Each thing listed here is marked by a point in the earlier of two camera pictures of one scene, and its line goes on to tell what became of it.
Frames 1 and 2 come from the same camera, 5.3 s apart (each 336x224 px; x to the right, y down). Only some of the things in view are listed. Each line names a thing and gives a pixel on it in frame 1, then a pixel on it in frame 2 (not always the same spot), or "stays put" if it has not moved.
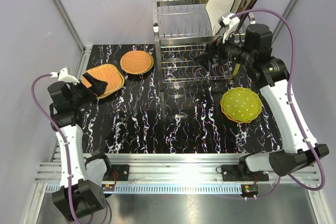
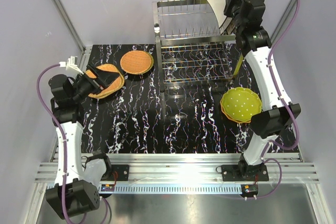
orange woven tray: x=108 y=73 stays put
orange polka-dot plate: x=231 y=118 stays put
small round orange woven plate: x=137 y=62 stays put
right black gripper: x=212 y=49 → x=230 y=0
